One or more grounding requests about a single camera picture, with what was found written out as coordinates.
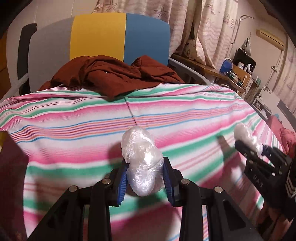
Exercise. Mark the grey yellow blue chair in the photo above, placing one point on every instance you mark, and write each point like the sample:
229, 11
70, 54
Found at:
42, 52

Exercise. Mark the pink patterned curtain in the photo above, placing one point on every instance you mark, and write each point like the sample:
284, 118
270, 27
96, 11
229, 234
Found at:
201, 30

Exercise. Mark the striped bed sheet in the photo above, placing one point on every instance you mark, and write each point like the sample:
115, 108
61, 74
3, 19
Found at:
73, 137

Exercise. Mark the pink pillow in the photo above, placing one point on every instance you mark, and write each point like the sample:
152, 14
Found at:
285, 136

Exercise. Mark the wooden desk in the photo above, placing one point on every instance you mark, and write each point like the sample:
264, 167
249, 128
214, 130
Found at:
204, 70

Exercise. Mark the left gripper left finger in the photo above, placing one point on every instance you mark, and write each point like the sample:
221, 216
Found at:
119, 184

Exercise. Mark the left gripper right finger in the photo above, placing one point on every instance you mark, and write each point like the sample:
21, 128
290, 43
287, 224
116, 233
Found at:
171, 183

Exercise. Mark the black shelf with items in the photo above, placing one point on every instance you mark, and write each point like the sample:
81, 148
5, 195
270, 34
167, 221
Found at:
244, 61

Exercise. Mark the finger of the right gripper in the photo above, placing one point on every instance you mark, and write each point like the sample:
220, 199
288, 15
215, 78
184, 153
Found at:
270, 152
250, 153

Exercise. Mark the white air conditioner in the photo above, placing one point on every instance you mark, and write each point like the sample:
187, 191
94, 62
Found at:
271, 39

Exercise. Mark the blue jug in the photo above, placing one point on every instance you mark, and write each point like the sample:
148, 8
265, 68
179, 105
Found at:
226, 65

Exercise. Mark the white plastic wrap ball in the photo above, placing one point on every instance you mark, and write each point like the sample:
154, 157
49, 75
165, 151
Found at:
145, 161

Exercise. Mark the dark red garment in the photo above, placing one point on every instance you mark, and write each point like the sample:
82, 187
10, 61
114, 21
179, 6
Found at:
112, 77

